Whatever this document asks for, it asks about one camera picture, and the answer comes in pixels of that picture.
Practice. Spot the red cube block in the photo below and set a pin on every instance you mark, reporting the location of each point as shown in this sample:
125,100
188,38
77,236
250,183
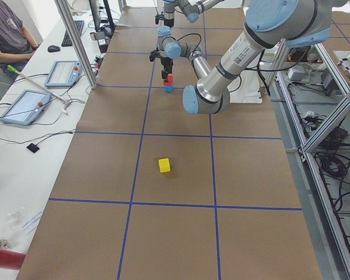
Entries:
168,82

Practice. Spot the blue cube block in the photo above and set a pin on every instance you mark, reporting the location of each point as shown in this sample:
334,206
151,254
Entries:
169,88

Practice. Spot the black computer monitor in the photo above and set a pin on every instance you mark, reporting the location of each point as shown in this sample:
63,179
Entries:
102,18

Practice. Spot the yellow cube block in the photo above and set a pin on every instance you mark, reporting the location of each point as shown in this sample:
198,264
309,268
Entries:
164,165

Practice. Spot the far teach pendant tablet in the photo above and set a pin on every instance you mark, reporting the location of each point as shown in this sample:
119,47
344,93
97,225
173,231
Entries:
63,74

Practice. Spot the teach pendant tablet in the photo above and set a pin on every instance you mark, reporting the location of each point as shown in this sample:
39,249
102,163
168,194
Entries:
63,74
26,108

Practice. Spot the green tipped metal rod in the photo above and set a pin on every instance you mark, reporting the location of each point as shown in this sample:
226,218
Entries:
66,102

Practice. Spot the black computer mouse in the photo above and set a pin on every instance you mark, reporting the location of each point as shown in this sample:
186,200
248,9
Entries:
53,49

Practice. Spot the brown paper table mat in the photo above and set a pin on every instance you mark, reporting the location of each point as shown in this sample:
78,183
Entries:
228,209

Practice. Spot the near teach pendant tablet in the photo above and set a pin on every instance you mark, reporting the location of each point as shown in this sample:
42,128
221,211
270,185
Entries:
26,108

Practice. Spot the small black square pad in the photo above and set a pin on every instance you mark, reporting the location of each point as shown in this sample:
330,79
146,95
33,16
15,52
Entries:
32,147

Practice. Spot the seated person grey shirt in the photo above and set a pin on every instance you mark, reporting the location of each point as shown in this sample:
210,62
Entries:
17,44

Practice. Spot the red fire extinguisher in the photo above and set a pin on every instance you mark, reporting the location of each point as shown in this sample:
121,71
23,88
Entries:
11,260

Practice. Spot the white camera pole base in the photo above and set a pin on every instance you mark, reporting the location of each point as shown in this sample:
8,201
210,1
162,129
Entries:
245,89

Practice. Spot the aluminium frame post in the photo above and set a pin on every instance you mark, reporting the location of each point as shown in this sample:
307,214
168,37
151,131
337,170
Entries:
76,41

